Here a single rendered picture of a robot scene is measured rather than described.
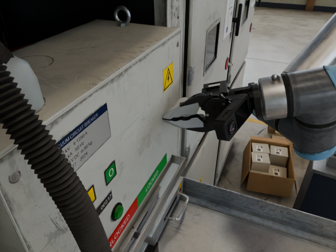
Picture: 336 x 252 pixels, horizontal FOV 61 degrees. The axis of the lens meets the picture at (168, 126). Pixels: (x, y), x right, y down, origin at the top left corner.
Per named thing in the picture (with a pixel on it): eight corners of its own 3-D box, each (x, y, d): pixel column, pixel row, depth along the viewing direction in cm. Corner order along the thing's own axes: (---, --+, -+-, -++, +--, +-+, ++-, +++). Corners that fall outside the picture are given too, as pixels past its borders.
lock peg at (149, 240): (157, 241, 62) (157, 230, 60) (153, 250, 60) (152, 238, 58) (132, 231, 64) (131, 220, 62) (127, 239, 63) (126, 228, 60)
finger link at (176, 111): (165, 108, 68) (203, 101, 66) (161, 121, 63) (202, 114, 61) (161, 96, 66) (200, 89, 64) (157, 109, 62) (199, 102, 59)
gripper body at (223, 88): (206, 111, 69) (258, 103, 66) (205, 132, 62) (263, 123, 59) (200, 83, 65) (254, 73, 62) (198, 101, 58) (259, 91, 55)
